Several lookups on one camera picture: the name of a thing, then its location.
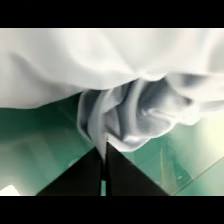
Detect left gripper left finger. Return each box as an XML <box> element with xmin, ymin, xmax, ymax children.
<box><xmin>36</xmin><ymin>148</ymin><xmax>103</xmax><ymax>197</ymax></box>

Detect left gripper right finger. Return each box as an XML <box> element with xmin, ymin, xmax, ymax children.
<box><xmin>105</xmin><ymin>141</ymin><xmax>170</xmax><ymax>197</ymax></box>

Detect white shirt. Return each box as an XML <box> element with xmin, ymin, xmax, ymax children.
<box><xmin>0</xmin><ymin>28</ymin><xmax>224</xmax><ymax>164</ymax></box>

